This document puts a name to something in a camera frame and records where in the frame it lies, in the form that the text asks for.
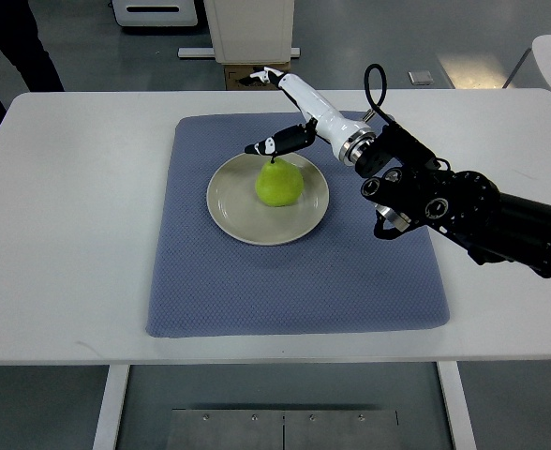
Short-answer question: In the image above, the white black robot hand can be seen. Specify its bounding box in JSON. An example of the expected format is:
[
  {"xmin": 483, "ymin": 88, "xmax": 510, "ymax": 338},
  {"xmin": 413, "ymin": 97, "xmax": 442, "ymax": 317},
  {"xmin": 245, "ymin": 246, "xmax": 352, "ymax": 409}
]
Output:
[{"xmin": 244, "ymin": 67, "xmax": 376, "ymax": 165}]

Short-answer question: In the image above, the green pear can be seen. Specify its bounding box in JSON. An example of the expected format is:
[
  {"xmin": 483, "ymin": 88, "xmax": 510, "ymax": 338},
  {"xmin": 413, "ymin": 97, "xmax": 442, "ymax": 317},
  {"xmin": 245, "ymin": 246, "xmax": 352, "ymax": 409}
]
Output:
[{"xmin": 255, "ymin": 158, "xmax": 305, "ymax": 207}]

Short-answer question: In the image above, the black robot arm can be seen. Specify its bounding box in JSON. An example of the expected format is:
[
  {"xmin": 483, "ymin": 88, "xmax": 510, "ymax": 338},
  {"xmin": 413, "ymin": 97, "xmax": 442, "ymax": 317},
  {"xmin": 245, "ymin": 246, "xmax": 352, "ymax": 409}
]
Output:
[{"xmin": 350, "ymin": 97, "xmax": 551, "ymax": 278}]

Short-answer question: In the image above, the small grey floor plate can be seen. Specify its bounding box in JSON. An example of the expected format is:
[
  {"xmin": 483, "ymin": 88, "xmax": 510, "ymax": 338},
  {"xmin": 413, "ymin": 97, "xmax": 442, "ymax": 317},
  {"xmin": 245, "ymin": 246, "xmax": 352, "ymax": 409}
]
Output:
[{"xmin": 408, "ymin": 70, "xmax": 434, "ymax": 86}]

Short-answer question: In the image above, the cream round plate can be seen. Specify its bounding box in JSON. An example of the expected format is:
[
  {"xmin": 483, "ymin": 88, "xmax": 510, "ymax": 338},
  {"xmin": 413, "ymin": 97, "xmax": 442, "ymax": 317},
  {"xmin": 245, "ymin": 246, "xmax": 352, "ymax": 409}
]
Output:
[{"xmin": 206, "ymin": 154, "xmax": 329, "ymax": 246}]

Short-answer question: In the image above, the brown cardboard box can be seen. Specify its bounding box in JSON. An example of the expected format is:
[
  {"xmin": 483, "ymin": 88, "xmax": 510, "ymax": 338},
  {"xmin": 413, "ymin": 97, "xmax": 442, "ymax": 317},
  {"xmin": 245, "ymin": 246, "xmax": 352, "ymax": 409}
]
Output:
[{"xmin": 223, "ymin": 62, "xmax": 290, "ymax": 91}]

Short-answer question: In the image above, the blue textured mat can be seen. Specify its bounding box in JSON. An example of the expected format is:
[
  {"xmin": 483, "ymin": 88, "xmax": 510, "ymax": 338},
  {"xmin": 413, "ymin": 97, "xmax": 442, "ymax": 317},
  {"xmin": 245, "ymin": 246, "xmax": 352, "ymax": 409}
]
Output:
[{"xmin": 146, "ymin": 112, "xmax": 450, "ymax": 338}]

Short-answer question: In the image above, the white cabinet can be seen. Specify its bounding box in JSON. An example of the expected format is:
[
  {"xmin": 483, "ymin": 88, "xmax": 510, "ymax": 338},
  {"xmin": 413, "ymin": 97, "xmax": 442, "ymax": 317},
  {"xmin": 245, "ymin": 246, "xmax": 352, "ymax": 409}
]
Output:
[{"xmin": 178, "ymin": 0, "xmax": 301, "ymax": 65}]

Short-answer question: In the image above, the white machine with slot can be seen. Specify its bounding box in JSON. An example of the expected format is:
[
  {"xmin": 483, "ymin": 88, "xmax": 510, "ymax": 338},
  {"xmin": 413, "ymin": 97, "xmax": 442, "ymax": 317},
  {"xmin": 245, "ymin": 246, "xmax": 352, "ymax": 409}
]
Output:
[{"xmin": 111, "ymin": 0, "xmax": 199, "ymax": 27}]

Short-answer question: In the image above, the right white table leg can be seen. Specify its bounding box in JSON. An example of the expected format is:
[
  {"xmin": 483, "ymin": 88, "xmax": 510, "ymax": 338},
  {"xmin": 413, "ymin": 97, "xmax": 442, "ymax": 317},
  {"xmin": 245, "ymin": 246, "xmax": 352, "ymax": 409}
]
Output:
[{"xmin": 436, "ymin": 361, "xmax": 477, "ymax": 450}]

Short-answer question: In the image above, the white table leg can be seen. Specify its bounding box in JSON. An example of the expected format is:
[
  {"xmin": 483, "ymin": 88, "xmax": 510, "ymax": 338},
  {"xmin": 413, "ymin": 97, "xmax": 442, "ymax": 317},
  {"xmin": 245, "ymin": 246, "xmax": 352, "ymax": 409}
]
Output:
[
  {"xmin": 92, "ymin": 365, "xmax": 130, "ymax": 450},
  {"xmin": 436, "ymin": 361, "xmax": 477, "ymax": 450}
]

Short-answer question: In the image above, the person in dark trousers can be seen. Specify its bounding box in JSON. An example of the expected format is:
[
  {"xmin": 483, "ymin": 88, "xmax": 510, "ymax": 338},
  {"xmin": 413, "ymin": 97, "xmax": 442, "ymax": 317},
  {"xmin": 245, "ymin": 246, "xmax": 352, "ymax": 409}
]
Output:
[{"xmin": 0, "ymin": 0, "xmax": 65, "ymax": 126}]

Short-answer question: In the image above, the left white table leg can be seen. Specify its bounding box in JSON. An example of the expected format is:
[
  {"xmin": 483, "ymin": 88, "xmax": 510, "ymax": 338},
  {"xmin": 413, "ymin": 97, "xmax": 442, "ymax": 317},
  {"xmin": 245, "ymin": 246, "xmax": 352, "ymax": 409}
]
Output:
[{"xmin": 92, "ymin": 365, "xmax": 130, "ymax": 450}]

